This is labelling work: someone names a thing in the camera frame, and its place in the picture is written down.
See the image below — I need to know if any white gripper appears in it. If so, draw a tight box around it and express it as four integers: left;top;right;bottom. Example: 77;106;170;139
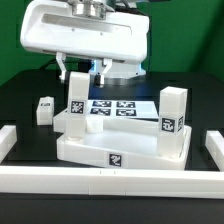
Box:
20;0;149;88

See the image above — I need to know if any white desk top panel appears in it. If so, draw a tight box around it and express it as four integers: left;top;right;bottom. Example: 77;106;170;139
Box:
57;116;191;170

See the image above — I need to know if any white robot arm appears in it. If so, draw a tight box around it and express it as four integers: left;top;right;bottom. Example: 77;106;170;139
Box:
20;0;150;85

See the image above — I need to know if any fiducial marker sheet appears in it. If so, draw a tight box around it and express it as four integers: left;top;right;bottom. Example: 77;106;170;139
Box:
88;99;158;119

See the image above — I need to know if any white U-shaped obstacle fence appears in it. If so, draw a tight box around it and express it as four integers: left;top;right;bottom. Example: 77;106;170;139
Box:
0;125;224;199

